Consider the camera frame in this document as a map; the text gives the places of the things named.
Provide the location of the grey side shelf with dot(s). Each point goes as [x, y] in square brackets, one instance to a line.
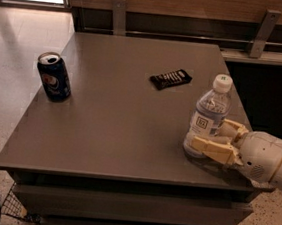
[270, 58]

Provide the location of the black wire mesh basket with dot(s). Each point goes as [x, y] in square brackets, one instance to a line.
[12, 207]

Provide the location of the grey drawer cabinet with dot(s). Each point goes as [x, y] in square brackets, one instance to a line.
[117, 132]

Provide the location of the left metal bracket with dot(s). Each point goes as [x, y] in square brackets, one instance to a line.
[119, 17]

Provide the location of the black candy bar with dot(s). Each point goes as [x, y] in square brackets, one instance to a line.
[170, 79]

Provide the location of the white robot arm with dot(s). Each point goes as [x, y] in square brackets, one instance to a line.
[256, 155]

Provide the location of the metal rail bar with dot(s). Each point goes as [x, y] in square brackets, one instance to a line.
[239, 44]

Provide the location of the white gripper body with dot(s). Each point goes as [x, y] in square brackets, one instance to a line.
[262, 153]

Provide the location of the blue soda can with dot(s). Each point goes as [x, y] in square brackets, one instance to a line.
[54, 76]

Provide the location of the upper grey drawer front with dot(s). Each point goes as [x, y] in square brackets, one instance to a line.
[130, 207]

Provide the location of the blue plastic water bottle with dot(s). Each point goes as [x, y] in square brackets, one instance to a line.
[211, 110]

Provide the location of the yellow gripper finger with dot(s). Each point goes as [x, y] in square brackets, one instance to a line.
[231, 132]
[225, 154]

